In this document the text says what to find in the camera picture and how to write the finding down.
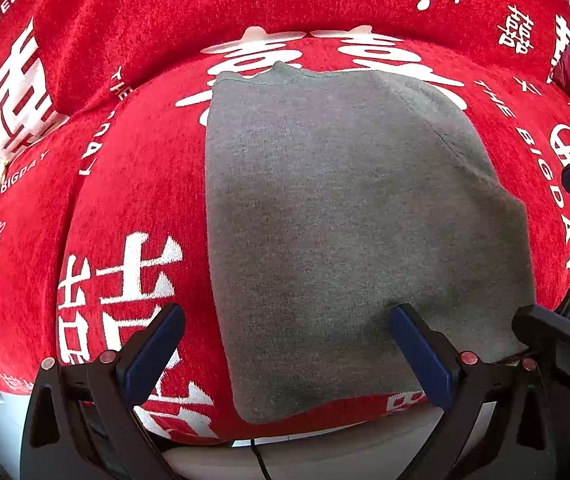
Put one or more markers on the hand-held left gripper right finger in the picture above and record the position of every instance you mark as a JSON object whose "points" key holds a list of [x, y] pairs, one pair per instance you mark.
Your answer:
{"points": [[420, 350]]}

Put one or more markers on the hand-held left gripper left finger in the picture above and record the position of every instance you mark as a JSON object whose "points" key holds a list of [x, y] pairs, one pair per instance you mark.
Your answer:
{"points": [[157, 347]]}

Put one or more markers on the grey knit sweater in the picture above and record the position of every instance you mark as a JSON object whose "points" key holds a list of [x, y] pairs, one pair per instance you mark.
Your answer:
{"points": [[345, 210]]}

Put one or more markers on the red printed sofa blanket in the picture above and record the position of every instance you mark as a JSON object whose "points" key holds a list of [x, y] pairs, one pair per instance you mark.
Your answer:
{"points": [[130, 50]]}

